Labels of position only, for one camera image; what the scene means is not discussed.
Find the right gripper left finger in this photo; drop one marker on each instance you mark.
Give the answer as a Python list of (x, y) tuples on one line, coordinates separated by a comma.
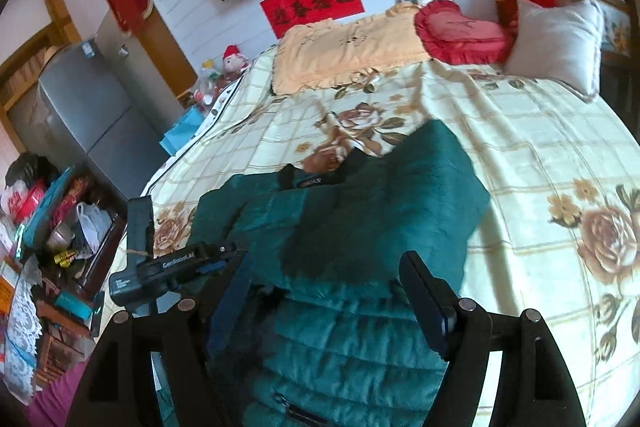
[(117, 387)]

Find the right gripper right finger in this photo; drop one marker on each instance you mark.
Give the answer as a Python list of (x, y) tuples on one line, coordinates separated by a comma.
[(534, 386)]

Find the green quilted puffer jacket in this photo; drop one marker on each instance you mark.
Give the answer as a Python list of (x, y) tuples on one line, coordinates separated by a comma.
[(327, 328)]

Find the cluttered side table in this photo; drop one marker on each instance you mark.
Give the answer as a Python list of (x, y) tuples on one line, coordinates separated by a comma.
[(60, 231)]

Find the blue paper bag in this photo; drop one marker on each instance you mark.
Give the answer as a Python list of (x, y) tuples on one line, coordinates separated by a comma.
[(182, 131)]

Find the floral cream bed sheet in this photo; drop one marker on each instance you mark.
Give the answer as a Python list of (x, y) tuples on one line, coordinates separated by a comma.
[(561, 231)]

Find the grey refrigerator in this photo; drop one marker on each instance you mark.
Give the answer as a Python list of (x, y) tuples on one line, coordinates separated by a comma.
[(79, 114)]

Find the pig plush toy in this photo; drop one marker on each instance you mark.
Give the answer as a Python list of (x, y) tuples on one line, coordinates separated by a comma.
[(234, 62)]

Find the yellow fringed pillow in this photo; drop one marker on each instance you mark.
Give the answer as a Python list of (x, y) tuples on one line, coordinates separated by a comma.
[(328, 54)]

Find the red calligraphy banner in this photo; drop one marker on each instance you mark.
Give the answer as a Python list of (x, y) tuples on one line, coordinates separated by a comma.
[(285, 14)]

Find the white pillow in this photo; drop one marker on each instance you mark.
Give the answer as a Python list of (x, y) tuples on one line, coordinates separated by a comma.
[(561, 44)]

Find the red heart cushion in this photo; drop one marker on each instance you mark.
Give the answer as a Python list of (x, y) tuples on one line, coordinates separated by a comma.
[(453, 38)]

